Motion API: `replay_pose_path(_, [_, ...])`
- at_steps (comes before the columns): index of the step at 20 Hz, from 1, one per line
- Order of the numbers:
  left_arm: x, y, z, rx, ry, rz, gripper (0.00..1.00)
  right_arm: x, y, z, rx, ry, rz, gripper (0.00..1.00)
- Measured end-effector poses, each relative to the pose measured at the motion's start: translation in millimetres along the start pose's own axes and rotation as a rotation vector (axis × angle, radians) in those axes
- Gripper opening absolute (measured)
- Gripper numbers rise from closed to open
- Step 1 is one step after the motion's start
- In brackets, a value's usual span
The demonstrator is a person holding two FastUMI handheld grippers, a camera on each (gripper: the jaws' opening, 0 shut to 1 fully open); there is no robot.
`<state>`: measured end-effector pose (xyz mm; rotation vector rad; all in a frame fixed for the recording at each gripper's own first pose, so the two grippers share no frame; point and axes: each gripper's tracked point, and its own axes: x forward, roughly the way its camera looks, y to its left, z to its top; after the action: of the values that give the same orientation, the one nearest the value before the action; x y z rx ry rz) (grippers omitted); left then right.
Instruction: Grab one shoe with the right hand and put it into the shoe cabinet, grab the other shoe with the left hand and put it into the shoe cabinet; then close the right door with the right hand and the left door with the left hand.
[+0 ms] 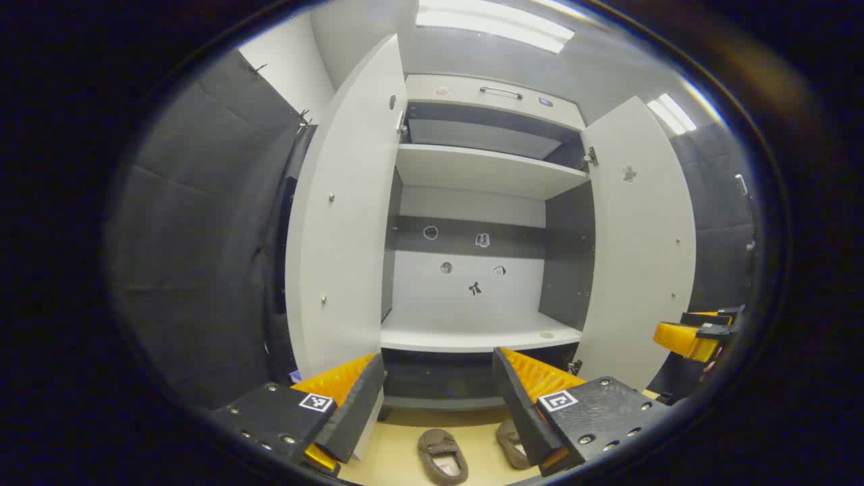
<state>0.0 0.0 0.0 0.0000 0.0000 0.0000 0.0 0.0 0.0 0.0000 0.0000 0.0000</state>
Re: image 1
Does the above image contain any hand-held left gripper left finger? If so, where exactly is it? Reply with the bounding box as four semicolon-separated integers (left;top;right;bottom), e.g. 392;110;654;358
213;352;387;479

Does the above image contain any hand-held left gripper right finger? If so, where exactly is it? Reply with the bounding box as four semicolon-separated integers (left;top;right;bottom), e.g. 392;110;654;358
491;347;670;477

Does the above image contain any brown fuzzy shoe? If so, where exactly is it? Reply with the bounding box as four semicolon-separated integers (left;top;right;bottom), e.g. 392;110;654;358
417;428;470;486
496;418;535;470

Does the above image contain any white cabinet door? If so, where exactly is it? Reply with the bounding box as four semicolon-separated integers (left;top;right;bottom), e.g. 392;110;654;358
285;34;409;461
577;96;697;392

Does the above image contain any white shoe cabinet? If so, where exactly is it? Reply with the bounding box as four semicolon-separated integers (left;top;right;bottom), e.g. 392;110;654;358
285;34;697;461

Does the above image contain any white cabinet shelf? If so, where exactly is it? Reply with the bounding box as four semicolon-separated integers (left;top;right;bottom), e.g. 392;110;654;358
395;143;591;200

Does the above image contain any white cabinet drawer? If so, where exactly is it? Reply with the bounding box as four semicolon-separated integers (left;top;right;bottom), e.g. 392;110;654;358
405;73;587;130

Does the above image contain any black backdrop cloth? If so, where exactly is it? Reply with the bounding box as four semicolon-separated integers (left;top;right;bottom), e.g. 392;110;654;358
665;121;758;399
108;47;318;412
267;125;318;385

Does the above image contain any dark metal stand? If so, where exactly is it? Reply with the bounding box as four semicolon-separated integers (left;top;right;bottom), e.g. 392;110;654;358
734;173;757;277

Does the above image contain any ceiling light panel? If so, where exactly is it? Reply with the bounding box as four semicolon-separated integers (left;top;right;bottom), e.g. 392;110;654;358
415;0;576;54
647;93;697;134

